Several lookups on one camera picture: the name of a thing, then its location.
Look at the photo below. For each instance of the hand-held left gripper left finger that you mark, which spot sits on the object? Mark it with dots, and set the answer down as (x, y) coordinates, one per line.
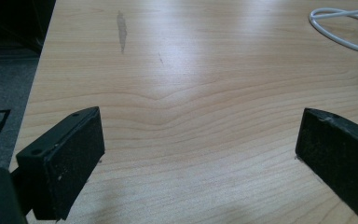
(62, 161)

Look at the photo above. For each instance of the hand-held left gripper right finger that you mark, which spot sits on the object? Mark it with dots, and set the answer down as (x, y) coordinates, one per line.
(338, 152)

